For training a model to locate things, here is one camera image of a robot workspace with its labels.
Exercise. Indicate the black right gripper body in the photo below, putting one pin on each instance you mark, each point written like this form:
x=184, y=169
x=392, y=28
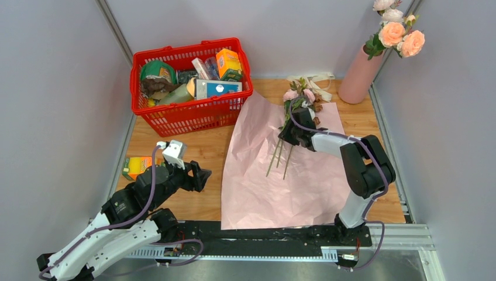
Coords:
x=291, y=133

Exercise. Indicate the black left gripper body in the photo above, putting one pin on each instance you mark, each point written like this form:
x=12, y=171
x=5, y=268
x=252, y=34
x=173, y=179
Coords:
x=180, y=178

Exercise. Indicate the purple flower bouquet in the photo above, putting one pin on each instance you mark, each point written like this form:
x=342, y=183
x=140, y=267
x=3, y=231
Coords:
x=301, y=104

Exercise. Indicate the cream ribbon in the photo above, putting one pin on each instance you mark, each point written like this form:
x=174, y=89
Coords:
x=319, y=83

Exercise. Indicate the pink cylindrical vase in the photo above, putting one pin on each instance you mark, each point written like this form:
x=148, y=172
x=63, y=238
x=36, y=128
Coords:
x=359, y=77

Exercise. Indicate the peach rose flower stem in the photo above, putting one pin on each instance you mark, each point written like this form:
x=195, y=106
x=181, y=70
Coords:
x=403, y=37

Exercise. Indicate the pink flower stem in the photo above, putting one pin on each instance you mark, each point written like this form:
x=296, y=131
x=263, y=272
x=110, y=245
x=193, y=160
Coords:
x=389, y=13

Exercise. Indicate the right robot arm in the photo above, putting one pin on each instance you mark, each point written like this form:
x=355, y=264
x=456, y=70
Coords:
x=368, y=169

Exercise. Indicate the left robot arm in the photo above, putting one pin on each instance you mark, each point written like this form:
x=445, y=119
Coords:
x=129, y=220

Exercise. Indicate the orange juice box on table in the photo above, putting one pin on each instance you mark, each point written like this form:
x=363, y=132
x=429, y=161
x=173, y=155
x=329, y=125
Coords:
x=134, y=166

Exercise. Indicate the pink wrapping paper sheet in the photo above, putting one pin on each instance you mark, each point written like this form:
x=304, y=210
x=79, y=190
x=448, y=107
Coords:
x=263, y=188

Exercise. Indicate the green bottle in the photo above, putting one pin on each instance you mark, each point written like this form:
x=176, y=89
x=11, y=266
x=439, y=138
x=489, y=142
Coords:
x=184, y=93

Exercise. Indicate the blue white carton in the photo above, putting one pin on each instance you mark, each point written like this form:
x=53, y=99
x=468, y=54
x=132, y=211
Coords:
x=205, y=89

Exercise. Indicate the red plastic shopping basket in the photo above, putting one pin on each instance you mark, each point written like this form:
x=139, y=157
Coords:
x=175, y=119

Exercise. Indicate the orange box in basket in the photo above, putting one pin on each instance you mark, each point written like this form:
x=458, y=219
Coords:
x=229, y=66

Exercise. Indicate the brown snack bag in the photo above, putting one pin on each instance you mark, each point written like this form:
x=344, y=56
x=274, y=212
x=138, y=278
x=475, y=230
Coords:
x=157, y=87

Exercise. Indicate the dark patterned packet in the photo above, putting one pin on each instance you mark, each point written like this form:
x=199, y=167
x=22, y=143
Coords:
x=184, y=76

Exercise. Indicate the clear plastic package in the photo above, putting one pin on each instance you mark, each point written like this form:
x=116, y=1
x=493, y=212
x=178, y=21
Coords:
x=212, y=68

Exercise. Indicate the green snack bag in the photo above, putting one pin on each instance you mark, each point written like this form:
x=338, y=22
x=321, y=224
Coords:
x=158, y=69

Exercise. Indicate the pink white small box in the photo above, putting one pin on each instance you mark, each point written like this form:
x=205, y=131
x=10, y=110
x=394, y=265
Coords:
x=200, y=67

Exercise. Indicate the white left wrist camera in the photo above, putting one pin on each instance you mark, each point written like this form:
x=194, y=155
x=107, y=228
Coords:
x=173, y=152

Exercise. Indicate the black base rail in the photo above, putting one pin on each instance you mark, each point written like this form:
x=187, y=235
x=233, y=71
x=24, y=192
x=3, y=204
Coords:
x=319, y=243

